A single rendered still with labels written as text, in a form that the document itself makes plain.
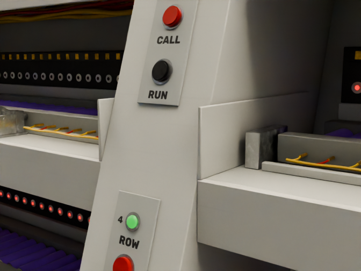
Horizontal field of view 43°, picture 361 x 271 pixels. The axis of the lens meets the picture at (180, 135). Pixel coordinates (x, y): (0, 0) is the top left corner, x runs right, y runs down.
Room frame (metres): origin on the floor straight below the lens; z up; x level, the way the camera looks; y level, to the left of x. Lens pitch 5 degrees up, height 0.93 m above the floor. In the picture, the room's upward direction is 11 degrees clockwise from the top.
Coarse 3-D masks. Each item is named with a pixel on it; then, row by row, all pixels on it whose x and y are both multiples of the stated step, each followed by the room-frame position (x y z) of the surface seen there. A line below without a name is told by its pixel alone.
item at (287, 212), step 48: (288, 96) 0.41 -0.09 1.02; (240, 144) 0.35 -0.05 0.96; (288, 144) 0.35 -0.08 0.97; (336, 144) 0.33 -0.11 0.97; (240, 192) 0.30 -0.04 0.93; (288, 192) 0.29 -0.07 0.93; (336, 192) 0.28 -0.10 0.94; (240, 240) 0.30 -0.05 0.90; (288, 240) 0.28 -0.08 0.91; (336, 240) 0.26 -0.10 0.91
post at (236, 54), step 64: (256, 0) 0.35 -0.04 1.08; (320, 0) 0.45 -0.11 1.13; (128, 64) 0.37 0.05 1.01; (192, 64) 0.33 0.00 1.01; (256, 64) 0.36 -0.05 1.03; (320, 64) 0.47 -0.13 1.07; (128, 128) 0.36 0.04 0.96; (192, 128) 0.32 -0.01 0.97; (192, 192) 0.32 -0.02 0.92; (192, 256) 0.33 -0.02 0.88
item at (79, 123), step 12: (12, 108) 0.54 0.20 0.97; (24, 108) 0.54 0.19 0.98; (24, 120) 0.52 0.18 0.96; (36, 120) 0.51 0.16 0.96; (48, 120) 0.49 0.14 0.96; (60, 120) 0.48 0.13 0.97; (72, 120) 0.47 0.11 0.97; (84, 120) 0.46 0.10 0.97; (96, 120) 0.45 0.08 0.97; (60, 132) 0.46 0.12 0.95; (72, 132) 0.47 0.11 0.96; (84, 132) 0.46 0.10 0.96; (96, 132) 0.45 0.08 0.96
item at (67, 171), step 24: (48, 96) 0.70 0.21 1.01; (72, 96) 0.67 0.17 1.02; (96, 96) 0.64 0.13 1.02; (0, 144) 0.46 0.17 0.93; (24, 144) 0.45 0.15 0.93; (48, 144) 0.45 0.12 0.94; (72, 144) 0.45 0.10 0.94; (96, 144) 0.45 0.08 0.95; (0, 168) 0.47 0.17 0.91; (24, 168) 0.44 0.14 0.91; (48, 168) 0.42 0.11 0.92; (72, 168) 0.40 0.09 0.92; (96, 168) 0.38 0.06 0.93; (48, 192) 0.42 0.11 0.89; (72, 192) 0.40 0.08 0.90
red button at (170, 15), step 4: (168, 8) 0.34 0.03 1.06; (172, 8) 0.34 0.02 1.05; (176, 8) 0.34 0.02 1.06; (164, 12) 0.34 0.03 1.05; (168, 12) 0.34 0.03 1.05; (172, 12) 0.34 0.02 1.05; (176, 12) 0.34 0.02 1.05; (180, 12) 0.34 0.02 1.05; (164, 16) 0.34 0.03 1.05; (168, 16) 0.34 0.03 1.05; (172, 16) 0.34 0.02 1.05; (176, 16) 0.34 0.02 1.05; (164, 20) 0.34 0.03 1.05; (168, 20) 0.34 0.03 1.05; (172, 20) 0.34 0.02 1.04; (176, 20) 0.34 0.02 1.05; (168, 24) 0.34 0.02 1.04; (172, 24) 0.34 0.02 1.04
